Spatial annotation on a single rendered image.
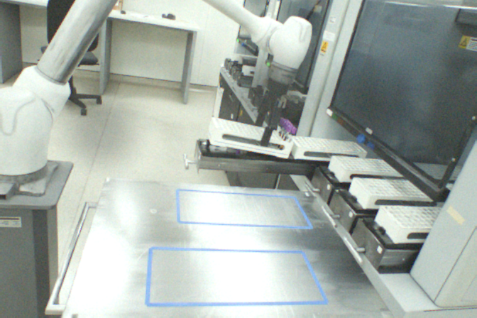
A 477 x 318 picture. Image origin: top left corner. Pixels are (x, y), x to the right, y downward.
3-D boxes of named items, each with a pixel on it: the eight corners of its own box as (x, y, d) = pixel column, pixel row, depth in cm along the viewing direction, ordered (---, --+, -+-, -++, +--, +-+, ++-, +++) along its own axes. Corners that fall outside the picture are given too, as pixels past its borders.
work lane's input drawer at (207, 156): (350, 167, 150) (356, 149, 147) (367, 184, 138) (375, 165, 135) (182, 155, 131) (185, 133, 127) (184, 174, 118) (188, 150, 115)
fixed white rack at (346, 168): (393, 174, 134) (399, 161, 132) (410, 189, 126) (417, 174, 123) (326, 170, 126) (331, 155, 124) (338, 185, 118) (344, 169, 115)
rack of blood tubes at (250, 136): (280, 146, 136) (284, 132, 134) (288, 158, 127) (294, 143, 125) (206, 132, 126) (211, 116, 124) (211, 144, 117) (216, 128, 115)
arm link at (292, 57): (305, 72, 114) (289, 62, 125) (323, 25, 109) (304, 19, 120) (277, 64, 110) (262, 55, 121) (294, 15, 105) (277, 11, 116)
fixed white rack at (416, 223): (452, 224, 107) (461, 208, 105) (479, 247, 99) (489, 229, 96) (372, 223, 99) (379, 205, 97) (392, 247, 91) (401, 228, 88)
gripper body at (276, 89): (266, 74, 121) (258, 99, 124) (273, 81, 114) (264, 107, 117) (285, 79, 124) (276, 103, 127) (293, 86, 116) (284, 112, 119)
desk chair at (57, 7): (40, 117, 306) (37, -8, 266) (34, 94, 353) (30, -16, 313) (109, 116, 339) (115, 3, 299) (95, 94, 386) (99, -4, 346)
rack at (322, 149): (350, 155, 145) (355, 142, 143) (363, 167, 136) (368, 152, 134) (284, 150, 137) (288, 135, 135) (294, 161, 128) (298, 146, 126)
